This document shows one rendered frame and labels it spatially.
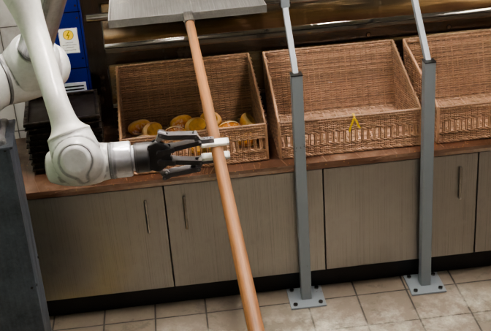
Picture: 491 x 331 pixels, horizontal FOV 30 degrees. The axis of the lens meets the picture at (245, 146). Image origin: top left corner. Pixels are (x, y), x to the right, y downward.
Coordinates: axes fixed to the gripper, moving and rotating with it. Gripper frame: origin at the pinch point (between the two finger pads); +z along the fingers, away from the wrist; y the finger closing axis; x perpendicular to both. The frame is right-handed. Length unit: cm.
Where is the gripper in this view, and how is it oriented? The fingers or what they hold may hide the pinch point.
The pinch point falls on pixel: (215, 149)
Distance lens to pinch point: 227.1
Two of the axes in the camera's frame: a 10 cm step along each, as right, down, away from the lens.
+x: 1.3, 4.6, -8.8
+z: 9.9, -1.1, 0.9
